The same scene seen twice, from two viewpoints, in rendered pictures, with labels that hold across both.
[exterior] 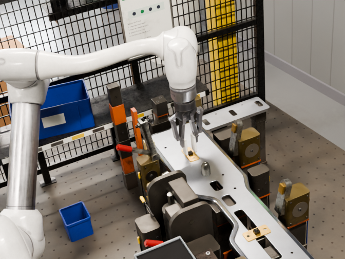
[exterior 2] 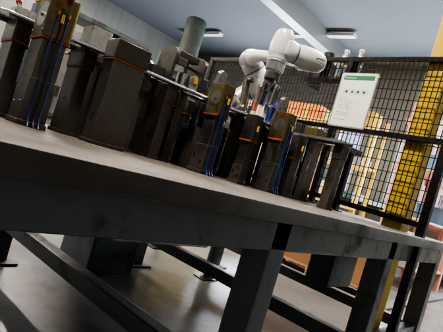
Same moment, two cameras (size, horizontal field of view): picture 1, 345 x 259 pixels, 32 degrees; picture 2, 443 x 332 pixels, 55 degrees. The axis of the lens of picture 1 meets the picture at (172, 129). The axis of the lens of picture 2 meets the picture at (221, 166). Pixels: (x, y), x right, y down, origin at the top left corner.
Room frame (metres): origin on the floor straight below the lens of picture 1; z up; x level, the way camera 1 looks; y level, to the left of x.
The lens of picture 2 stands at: (0.94, -1.89, 0.74)
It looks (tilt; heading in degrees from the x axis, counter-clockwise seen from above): 0 degrees down; 69
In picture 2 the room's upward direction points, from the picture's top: 17 degrees clockwise
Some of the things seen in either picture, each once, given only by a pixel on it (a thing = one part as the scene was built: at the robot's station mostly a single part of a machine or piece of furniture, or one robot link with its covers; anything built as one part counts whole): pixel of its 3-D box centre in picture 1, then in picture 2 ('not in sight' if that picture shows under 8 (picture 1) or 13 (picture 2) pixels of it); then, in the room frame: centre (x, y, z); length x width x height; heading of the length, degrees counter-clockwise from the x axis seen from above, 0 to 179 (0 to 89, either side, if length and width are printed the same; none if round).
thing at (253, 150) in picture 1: (250, 170); (277, 153); (1.79, -0.28, 0.87); 0.12 x 0.07 x 0.35; 111
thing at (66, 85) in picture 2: not in sight; (72, 91); (0.94, -0.36, 0.84); 0.12 x 0.05 x 0.29; 111
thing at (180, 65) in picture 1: (180, 60); (283, 45); (1.78, -0.06, 1.39); 0.13 x 0.11 x 0.16; 173
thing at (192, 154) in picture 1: (190, 153); not in sight; (1.77, -0.05, 1.01); 0.08 x 0.04 x 0.01; 21
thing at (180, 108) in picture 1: (185, 108); (270, 81); (1.77, -0.05, 1.20); 0.08 x 0.07 x 0.09; 111
